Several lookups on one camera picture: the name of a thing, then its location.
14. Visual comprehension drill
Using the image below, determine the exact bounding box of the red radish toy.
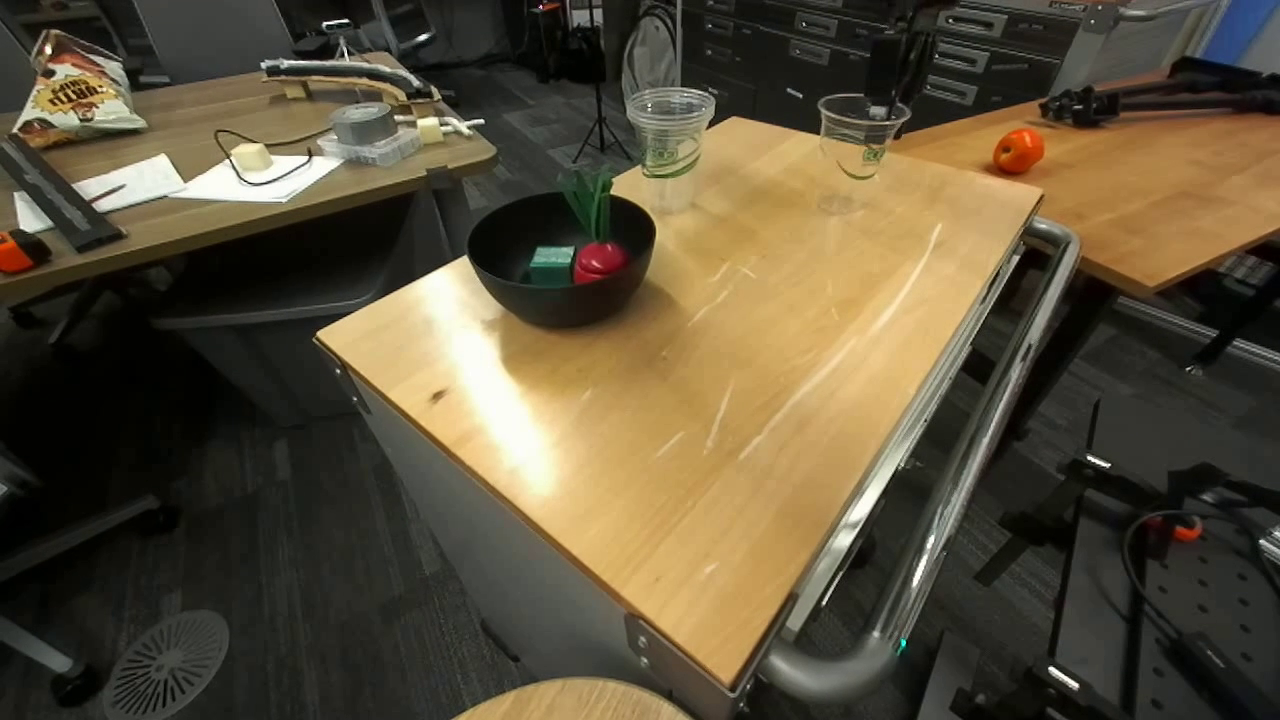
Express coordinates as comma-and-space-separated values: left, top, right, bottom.
564, 167, 626, 284

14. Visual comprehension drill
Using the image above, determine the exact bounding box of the green block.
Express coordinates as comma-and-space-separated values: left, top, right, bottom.
524, 244, 574, 284

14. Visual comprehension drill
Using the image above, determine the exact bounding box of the clear cup with green logo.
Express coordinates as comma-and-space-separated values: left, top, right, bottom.
624, 88, 717, 211

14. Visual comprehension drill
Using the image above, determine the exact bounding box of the clear plastic cup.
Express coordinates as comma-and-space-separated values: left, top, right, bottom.
814, 92, 910, 180

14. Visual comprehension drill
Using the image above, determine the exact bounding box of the orange fruit toy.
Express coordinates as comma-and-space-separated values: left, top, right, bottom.
992, 127, 1045, 175

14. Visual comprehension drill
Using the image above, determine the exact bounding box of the black bowl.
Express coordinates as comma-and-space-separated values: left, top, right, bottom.
469, 191, 656, 328

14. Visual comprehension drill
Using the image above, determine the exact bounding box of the round wooden stool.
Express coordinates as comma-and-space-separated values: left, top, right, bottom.
454, 675, 693, 720

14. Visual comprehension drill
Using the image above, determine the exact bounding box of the grey tape roll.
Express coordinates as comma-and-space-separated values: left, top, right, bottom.
331, 105, 397, 147

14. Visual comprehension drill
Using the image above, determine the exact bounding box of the wooden office desk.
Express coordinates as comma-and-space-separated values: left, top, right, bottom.
0, 50, 494, 309

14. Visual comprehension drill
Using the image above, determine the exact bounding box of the white paper sheet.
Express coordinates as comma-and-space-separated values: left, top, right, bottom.
10, 152, 183, 232

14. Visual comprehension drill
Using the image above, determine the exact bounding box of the chip bag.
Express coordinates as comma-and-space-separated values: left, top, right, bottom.
10, 29, 148, 147

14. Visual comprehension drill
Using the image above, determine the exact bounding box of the black camera tripod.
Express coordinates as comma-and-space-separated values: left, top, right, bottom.
574, 0, 626, 159

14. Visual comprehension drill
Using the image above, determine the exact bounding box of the metal cart handle rail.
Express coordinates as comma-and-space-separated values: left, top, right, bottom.
748, 214, 1080, 706

